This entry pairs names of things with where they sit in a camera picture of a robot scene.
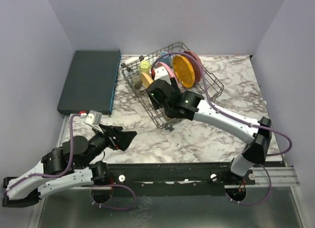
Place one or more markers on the grey wire dish rack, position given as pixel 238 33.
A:
pixel 213 86

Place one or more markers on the yellow-green faceted mug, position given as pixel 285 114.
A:
pixel 144 67

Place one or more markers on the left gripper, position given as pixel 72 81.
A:
pixel 123 138

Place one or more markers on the blue floral mug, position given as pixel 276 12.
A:
pixel 165 57

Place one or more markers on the aluminium rail frame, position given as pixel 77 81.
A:
pixel 280 177

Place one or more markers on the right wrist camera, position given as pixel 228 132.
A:
pixel 161 73

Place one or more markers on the small grey cup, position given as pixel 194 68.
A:
pixel 136 82

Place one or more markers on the pink polka dot plate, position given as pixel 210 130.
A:
pixel 196 64

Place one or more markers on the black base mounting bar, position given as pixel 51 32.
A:
pixel 171 179

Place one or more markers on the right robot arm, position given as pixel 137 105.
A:
pixel 192 106

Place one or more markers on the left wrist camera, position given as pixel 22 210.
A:
pixel 92 119

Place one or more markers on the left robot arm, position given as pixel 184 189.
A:
pixel 67 166

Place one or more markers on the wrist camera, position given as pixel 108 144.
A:
pixel 161 73
pixel 92 119

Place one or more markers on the plain orange plate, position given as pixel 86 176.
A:
pixel 146 79

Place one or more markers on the dark grey network switch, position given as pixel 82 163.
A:
pixel 90 82

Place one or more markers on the brown beige bowl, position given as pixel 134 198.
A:
pixel 166 117

